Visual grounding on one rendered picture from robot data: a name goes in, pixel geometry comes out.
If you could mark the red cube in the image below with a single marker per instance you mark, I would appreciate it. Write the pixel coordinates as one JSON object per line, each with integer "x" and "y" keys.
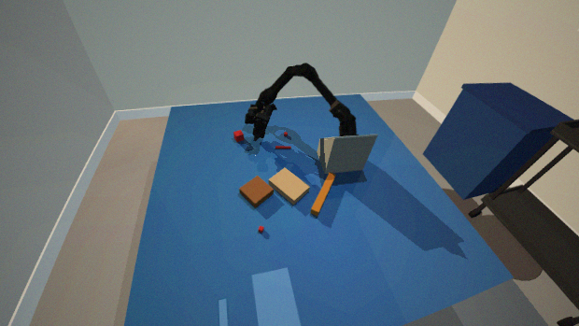
{"x": 238, "y": 136}

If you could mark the tan square block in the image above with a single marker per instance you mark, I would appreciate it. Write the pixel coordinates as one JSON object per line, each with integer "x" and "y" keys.
{"x": 289, "y": 186}

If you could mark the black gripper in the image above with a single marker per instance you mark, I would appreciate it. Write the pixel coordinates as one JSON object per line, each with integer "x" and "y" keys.
{"x": 260, "y": 125}

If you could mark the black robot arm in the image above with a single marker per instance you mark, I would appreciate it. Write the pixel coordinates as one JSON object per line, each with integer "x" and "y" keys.
{"x": 267, "y": 96}

